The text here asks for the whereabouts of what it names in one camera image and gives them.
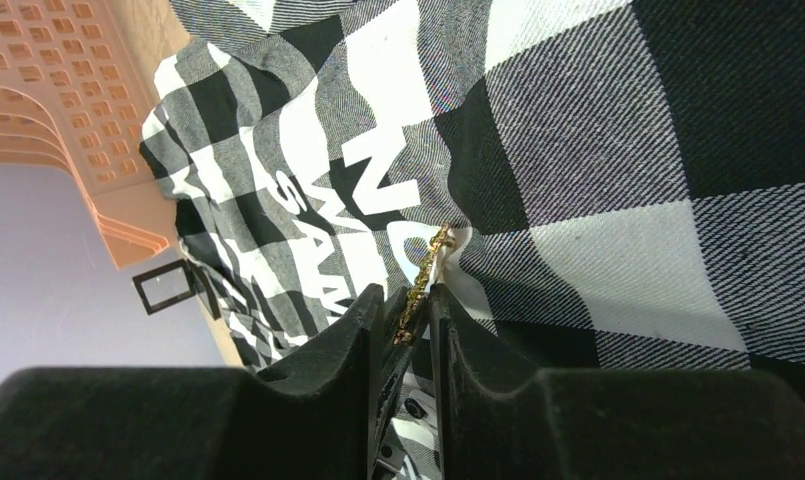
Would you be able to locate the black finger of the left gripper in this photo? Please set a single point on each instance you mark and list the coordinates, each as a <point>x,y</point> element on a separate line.
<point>389,359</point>

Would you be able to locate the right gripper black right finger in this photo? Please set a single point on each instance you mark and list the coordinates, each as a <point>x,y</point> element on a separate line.
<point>503,416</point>

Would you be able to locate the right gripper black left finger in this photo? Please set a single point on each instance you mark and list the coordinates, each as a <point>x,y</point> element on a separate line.
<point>311,415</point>

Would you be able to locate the gold glitter brooch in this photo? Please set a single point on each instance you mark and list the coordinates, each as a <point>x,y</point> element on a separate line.
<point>429,273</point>

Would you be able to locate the black white plaid shirt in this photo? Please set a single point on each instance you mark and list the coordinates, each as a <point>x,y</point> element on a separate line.
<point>624,180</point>

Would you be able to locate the orange plastic file organizer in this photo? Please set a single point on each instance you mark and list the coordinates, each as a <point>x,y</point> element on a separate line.
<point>72,98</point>

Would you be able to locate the small black frame stand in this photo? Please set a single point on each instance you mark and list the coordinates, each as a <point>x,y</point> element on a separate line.
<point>175,282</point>

